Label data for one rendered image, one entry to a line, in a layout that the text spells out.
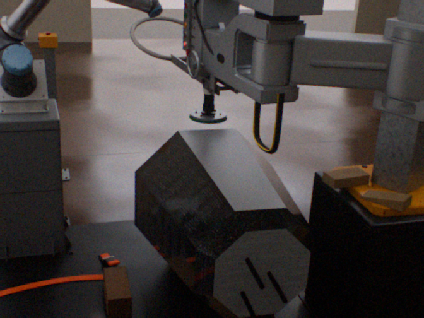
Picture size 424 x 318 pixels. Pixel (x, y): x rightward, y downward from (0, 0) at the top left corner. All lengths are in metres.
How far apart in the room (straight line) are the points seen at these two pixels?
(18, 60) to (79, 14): 6.21
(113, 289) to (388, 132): 1.57
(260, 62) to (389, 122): 0.66
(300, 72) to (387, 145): 0.55
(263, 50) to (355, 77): 0.42
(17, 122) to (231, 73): 1.21
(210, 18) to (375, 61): 0.94
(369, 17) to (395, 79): 8.27
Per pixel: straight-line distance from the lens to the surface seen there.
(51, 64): 4.57
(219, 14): 3.31
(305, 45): 2.75
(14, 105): 3.60
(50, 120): 3.49
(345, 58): 2.78
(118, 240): 3.92
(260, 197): 2.66
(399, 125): 2.92
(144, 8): 3.47
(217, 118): 3.45
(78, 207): 4.38
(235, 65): 2.99
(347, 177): 2.95
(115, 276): 3.36
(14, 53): 3.41
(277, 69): 2.76
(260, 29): 2.74
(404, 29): 2.78
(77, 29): 9.60
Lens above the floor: 1.96
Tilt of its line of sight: 22 degrees down
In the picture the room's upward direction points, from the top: 3 degrees clockwise
